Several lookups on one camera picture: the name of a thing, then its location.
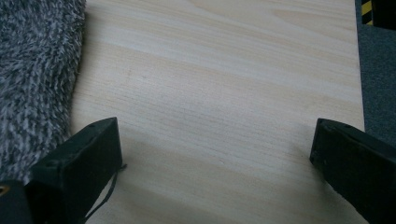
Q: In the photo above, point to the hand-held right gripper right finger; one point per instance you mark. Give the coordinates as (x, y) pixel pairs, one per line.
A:
(358, 168)

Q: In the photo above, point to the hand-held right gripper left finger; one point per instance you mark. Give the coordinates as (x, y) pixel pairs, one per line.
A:
(74, 174)

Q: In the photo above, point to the grey fuzzy cloth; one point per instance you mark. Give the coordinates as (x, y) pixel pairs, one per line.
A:
(34, 77)

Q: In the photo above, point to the black stand base striped edge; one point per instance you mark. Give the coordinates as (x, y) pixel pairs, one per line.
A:
(384, 12)

